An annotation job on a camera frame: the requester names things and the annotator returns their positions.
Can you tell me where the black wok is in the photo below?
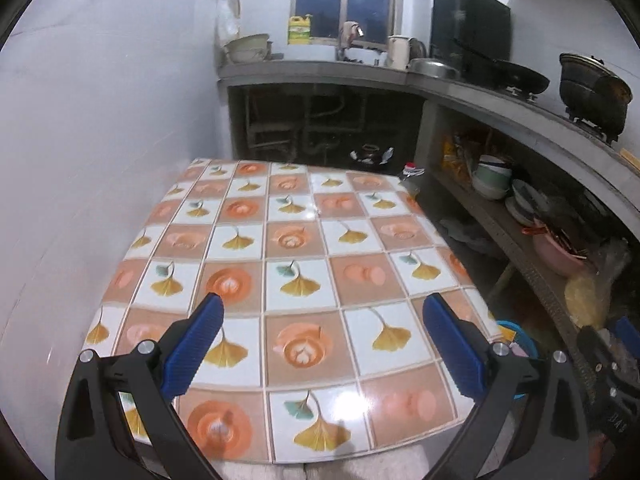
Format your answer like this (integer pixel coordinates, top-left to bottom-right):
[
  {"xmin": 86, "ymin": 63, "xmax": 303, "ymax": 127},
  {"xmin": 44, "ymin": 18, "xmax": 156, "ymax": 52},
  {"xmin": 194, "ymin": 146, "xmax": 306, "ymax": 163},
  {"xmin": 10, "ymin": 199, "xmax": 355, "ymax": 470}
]
[{"xmin": 451, "ymin": 36, "xmax": 552, "ymax": 97}]

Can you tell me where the black cabinet appliance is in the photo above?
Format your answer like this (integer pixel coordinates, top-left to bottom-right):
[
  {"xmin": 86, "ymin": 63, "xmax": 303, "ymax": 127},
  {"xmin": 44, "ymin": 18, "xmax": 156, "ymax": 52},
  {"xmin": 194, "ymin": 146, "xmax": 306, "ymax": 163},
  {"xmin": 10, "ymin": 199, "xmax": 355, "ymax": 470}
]
[{"xmin": 429, "ymin": 0, "xmax": 514, "ymax": 87}]

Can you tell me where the dark clay jar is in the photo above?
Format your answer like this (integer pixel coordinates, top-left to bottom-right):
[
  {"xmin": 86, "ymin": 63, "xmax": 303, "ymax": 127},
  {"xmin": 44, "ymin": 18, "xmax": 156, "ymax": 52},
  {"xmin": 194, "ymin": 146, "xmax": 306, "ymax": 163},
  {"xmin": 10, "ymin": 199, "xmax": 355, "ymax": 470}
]
[{"xmin": 348, "ymin": 142, "xmax": 397, "ymax": 167}]

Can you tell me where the yellow-filled plastic bag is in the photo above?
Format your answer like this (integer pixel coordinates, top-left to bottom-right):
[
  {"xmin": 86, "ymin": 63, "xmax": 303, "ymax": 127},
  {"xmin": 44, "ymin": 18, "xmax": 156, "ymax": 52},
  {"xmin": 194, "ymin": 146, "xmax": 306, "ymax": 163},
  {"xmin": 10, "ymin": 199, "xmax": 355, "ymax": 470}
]
[{"xmin": 563, "ymin": 239, "xmax": 632, "ymax": 329}]

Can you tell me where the hanging clear plastic bag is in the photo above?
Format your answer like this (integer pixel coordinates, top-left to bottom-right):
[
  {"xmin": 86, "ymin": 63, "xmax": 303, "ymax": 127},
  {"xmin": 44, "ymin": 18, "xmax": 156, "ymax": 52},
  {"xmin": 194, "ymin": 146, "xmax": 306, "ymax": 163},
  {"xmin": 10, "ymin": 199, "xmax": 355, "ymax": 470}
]
[{"xmin": 215, "ymin": 0, "xmax": 242, "ymax": 44}]

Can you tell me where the sink faucet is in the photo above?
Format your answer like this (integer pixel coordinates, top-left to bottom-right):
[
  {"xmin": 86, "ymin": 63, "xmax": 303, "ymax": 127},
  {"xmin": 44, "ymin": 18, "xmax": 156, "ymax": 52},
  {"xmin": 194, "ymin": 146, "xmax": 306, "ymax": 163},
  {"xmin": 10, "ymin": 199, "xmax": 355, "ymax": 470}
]
[{"xmin": 336, "ymin": 20, "xmax": 367, "ymax": 62}]

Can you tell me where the yellow cooking oil bottle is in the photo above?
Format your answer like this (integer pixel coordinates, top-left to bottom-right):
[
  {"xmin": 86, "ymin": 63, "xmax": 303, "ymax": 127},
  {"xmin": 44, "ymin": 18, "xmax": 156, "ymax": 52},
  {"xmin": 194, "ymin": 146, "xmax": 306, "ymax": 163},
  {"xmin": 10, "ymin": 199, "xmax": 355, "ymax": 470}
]
[{"xmin": 398, "ymin": 161, "xmax": 427, "ymax": 197}]

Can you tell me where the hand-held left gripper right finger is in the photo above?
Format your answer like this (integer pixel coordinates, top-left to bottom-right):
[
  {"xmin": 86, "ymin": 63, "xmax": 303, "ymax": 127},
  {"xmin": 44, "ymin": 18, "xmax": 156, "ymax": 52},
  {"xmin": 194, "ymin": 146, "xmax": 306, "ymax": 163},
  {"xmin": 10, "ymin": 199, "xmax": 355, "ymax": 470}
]
[{"xmin": 422, "ymin": 291, "xmax": 592, "ymax": 480}]

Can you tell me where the black cooking pot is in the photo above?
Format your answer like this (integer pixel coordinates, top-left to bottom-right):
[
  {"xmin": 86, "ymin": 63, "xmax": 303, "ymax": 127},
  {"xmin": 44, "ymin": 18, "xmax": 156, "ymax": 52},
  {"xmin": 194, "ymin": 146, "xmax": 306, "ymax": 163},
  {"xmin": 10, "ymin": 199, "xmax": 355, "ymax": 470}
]
[{"xmin": 557, "ymin": 51, "xmax": 634, "ymax": 137}]

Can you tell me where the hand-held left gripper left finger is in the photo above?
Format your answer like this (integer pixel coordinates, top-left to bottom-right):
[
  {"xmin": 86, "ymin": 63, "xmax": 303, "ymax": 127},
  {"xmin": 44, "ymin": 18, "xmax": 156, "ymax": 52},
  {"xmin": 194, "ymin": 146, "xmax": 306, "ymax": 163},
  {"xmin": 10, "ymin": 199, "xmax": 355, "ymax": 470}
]
[{"xmin": 55, "ymin": 291, "xmax": 226, "ymax": 480}]

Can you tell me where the yellow-green detergent jug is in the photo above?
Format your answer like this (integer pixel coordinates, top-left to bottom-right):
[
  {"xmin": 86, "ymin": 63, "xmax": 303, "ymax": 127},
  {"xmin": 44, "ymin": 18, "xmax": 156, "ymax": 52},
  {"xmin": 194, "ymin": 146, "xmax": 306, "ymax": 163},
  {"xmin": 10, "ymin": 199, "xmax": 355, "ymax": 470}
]
[{"xmin": 286, "ymin": 13, "xmax": 314, "ymax": 47}]

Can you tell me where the person's right hand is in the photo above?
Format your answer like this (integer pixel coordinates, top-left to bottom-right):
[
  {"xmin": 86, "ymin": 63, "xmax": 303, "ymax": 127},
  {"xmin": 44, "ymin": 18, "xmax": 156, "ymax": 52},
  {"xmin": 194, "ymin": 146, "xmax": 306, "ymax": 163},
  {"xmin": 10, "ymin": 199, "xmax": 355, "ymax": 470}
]
[{"xmin": 589, "ymin": 432, "xmax": 618, "ymax": 480}]

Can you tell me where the pink plastic basin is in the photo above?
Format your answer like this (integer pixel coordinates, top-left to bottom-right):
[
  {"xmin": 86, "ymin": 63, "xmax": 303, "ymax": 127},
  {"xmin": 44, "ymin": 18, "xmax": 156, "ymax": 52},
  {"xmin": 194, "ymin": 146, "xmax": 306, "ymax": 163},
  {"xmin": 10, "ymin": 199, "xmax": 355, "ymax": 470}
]
[{"xmin": 529, "ymin": 227, "xmax": 589, "ymax": 279}]

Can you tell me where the cream electric kettle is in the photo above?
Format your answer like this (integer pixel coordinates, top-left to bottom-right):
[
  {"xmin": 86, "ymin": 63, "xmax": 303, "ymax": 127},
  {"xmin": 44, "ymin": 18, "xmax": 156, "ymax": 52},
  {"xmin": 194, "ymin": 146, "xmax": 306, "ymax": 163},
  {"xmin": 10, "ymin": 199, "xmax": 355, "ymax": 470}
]
[{"xmin": 386, "ymin": 33, "xmax": 427, "ymax": 72}]

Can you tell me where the steel basin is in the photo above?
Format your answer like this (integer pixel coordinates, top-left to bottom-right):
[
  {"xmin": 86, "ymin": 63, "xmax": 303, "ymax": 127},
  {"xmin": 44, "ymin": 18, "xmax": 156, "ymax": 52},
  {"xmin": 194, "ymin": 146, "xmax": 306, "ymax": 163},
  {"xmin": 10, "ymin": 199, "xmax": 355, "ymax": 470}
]
[{"xmin": 406, "ymin": 57, "xmax": 463, "ymax": 82}]

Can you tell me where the grey drain pipe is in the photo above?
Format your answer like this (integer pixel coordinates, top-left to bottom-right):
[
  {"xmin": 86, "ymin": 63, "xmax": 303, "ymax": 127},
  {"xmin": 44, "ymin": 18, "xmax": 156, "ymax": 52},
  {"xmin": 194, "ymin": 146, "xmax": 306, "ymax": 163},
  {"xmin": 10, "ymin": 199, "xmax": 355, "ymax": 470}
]
[{"xmin": 297, "ymin": 91, "xmax": 369, "ymax": 162}]

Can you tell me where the grey cloth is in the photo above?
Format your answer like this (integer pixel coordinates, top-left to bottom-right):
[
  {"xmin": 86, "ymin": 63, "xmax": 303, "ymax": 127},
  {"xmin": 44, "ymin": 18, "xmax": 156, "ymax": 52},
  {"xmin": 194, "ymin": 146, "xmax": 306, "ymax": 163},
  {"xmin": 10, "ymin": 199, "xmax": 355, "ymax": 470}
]
[{"xmin": 439, "ymin": 216, "xmax": 497, "ymax": 257}]

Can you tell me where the stack of white plates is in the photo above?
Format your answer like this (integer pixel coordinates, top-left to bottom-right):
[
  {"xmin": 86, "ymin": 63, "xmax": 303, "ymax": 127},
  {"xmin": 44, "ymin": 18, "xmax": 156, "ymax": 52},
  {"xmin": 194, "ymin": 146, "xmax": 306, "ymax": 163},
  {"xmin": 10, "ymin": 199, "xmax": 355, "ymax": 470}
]
[{"xmin": 503, "ymin": 178, "xmax": 547, "ymax": 227}]

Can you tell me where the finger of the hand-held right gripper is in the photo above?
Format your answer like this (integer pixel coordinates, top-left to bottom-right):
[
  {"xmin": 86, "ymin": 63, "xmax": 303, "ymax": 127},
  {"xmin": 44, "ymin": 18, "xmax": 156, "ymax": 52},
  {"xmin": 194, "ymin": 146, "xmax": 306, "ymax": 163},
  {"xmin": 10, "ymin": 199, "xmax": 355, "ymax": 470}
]
[
  {"xmin": 614, "ymin": 316, "xmax": 640, "ymax": 361},
  {"xmin": 576, "ymin": 326, "xmax": 621, "ymax": 387}
]

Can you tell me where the orange snack bag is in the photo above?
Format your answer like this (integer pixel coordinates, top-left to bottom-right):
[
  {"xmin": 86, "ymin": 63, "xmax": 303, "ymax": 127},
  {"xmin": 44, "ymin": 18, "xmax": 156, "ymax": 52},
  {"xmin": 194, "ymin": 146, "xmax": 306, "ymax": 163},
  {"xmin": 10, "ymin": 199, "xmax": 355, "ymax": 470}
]
[{"xmin": 440, "ymin": 131, "xmax": 477, "ymax": 184}]

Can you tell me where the metal rack frame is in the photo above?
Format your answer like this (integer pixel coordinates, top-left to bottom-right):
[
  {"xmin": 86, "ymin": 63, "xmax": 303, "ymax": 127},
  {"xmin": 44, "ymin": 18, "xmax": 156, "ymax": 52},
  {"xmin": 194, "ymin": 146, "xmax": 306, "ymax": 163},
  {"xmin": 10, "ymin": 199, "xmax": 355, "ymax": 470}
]
[{"xmin": 243, "ymin": 86, "xmax": 297, "ymax": 159}]

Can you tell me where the dark window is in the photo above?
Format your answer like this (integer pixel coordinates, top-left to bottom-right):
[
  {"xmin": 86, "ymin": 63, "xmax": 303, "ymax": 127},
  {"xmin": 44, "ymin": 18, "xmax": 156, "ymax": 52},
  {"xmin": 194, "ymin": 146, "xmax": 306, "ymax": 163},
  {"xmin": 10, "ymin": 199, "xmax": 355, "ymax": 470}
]
[{"xmin": 289, "ymin": 0, "xmax": 404, "ymax": 47}]

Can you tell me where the blue mesh wastebasket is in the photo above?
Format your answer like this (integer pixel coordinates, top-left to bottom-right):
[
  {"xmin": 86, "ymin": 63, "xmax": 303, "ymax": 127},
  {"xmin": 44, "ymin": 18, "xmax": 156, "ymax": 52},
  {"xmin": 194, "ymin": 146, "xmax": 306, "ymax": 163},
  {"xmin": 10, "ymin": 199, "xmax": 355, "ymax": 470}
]
[{"xmin": 492, "ymin": 317, "xmax": 543, "ymax": 401}]

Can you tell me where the cream enamel basin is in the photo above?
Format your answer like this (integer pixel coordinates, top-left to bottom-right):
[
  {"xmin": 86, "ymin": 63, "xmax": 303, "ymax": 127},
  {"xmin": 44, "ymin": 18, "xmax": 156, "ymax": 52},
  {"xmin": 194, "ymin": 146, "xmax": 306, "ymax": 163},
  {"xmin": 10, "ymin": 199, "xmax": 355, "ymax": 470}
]
[{"xmin": 223, "ymin": 33, "xmax": 274, "ymax": 65}]

